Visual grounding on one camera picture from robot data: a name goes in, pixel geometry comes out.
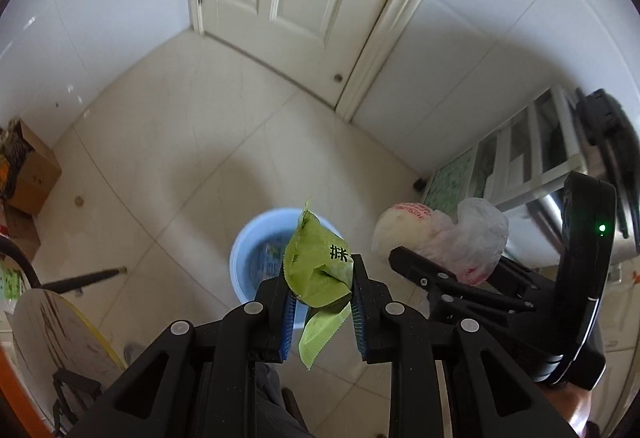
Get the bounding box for blue plastic bucket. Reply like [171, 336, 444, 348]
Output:
[229, 207, 351, 330]

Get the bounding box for white plastic bag red print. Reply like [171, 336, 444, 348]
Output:
[371, 197, 510, 287]

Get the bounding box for white slatted rack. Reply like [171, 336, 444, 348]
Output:
[470, 85, 590, 210]

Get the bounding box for green snack packet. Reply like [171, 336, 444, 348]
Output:
[282, 199, 355, 371]

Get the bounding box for brown cardboard box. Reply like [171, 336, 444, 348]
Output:
[0, 118, 63, 217]

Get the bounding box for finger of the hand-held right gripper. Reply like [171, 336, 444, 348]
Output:
[388, 246, 532, 320]
[495, 257, 557, 300]

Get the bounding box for person's right forearm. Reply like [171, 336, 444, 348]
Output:
[542, 385, 601, 438]

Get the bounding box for orange round table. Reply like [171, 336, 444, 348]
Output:
[0, 345, 53, 438]

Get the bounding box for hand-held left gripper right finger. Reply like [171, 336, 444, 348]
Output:
[349, 254, 576, 438]

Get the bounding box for black curved bar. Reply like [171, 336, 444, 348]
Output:
[0, 238, 42, 290]

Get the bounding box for black rod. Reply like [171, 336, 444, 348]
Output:
[44, 267, 126, 294]

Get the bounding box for flattened cardboard sheet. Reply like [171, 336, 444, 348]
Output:
[0, 207, 42, 263]

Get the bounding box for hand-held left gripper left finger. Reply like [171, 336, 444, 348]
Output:
[65, 275, 301, 438]

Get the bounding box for green patterned mat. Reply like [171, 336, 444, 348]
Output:
[424, 150, 477, 215]

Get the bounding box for round wooden board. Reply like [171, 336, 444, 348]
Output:
[11, 290, 129, 435]

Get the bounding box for grey trousers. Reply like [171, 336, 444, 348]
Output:
[252, 362, 312, 438]

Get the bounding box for black metal bracket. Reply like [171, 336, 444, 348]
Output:
[51, 367, 102, 435]

